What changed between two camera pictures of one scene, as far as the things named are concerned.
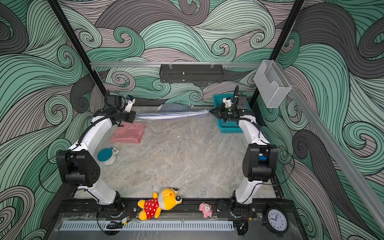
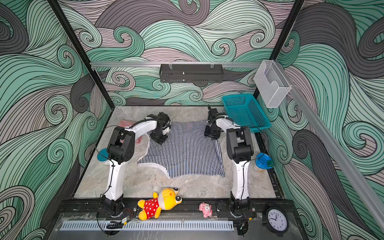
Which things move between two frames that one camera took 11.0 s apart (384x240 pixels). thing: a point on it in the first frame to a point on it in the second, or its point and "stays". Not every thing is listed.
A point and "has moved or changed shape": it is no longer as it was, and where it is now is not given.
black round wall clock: (276, 220) stays
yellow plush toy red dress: (167, 199) stays
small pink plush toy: (206, 209) stays
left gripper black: (130, 116) to (160, 141)
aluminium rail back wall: (117, 65) stays
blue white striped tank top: (173, 111) to (187, 152)
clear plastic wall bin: (272, 85) stays
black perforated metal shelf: (183, 73) stays
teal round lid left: (105, 154) stays
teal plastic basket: (230, 126) has moved or changed shape
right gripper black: (220, 114) to (216, 136)
